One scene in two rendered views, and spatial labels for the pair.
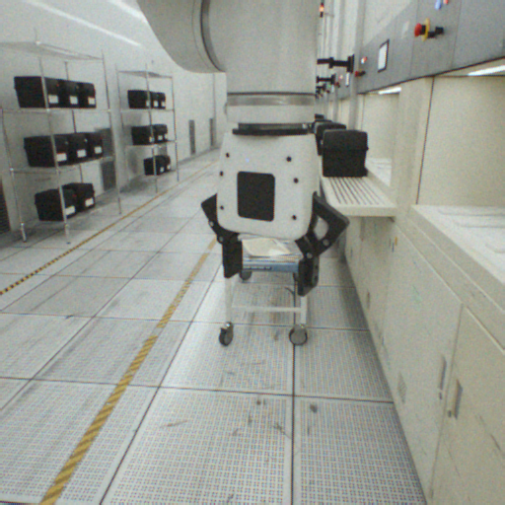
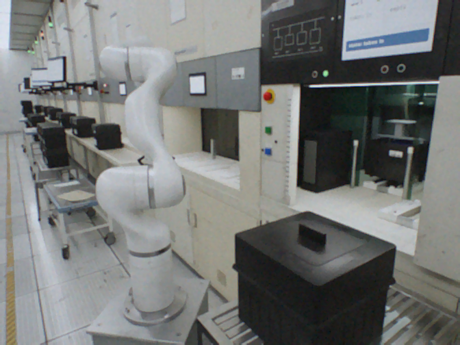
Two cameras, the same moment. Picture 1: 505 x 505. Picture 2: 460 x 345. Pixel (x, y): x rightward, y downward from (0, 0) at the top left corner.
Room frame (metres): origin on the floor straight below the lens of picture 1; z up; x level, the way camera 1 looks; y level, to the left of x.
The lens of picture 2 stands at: (-0.87, 0.64, 1.37)
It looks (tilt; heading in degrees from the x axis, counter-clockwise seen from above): 15 degrees down; 320
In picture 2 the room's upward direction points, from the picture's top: 1 degrees counter-clockwise
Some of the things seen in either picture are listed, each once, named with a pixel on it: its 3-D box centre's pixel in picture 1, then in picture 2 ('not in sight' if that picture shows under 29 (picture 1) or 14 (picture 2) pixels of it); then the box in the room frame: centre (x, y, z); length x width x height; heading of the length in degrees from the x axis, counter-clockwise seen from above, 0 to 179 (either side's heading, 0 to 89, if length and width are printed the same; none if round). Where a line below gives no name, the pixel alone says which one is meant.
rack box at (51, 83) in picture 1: (38, 92); not in sight; (3.91, 1.90, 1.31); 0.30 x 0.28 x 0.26; 177
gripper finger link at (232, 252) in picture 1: (224, 246); not in sight; (0.45, 0.03, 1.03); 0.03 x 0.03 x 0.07; 59
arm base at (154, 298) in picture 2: not in sight; (152, 275); (-0.10, 0.29, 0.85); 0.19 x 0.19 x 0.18
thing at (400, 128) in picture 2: not in sight; (397, 152); (-0.24, -1.01, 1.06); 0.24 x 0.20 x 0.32; 174
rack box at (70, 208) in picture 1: (56, 204); not in sight; (3.89, 1.89, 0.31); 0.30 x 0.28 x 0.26; 173
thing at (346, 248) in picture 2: not in sight; (311, 251); (-0.46, 0.02, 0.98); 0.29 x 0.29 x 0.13; 83
